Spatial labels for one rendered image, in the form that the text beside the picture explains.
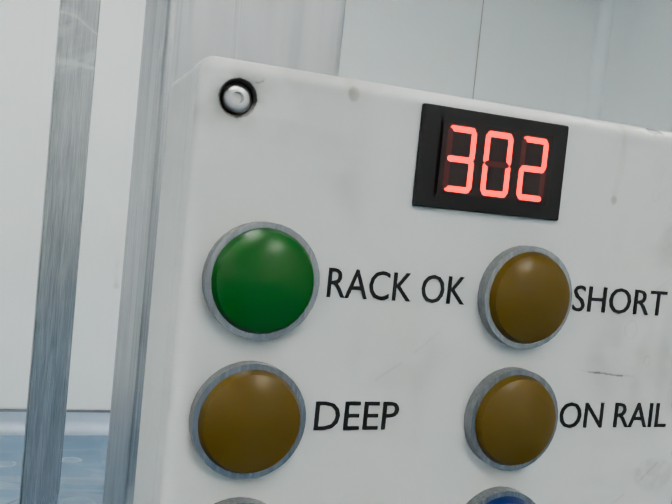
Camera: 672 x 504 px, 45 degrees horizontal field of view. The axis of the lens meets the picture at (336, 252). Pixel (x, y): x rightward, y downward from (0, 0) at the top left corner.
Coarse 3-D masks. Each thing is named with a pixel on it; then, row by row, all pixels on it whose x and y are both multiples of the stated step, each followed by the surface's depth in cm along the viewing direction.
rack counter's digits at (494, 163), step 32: (448, 128) 22; (480, 128) 22; (448, 160) 22; (480, 160) 22; (512, 160) 23; (544, 160) 23; (448, 192) 22; (480, 192) 22; (512, 192) 23; (544, 192) 23
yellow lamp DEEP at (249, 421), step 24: (240, 384) 20; (264, 384) 20; (288, 384) 21; (216, 408) 20; (240, 408) 20; (264, 408) 20; (288, 408) 20; (216, 432) 20; (240, 432) 20; (264, 432) 20; (288, 432) 20; (216, 456) 20; (240, 456) 20; (264, 456) 20
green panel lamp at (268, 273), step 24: (240, 240) 20; (264, 240) 20; (288, 240) 20; (216, 264) 20; (240, 264) 20; (264, 264) 20; (288, 264) 20; (216, 288) 20; (240, 288) 20; (264, 288) 20; (288, 288) 20; (312, 288) 20; (240, 312) 20; (264, 312) 20; (288, 312) 20
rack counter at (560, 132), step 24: (432, 120) 22; (456, 120) 22; (480, 120) 22; (504, 120) 23; (528, 120) 23; (432, 144) 22; (432, 168) 22; (552, 168) 23; (432, 192) 22; (552, 192) 23; (528, 216) 23; (552, 216) 24
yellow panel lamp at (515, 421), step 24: (504, 384) 23; (528, 384) 23; (480, 408) 23; (504, 408) 23; (528, 408) 23; (552, 408) 23; (480, 432) 23; (504, 432) 23; (528, 432) 23; (552, 432) 24; (504, 456) 23; (528, 456) 23
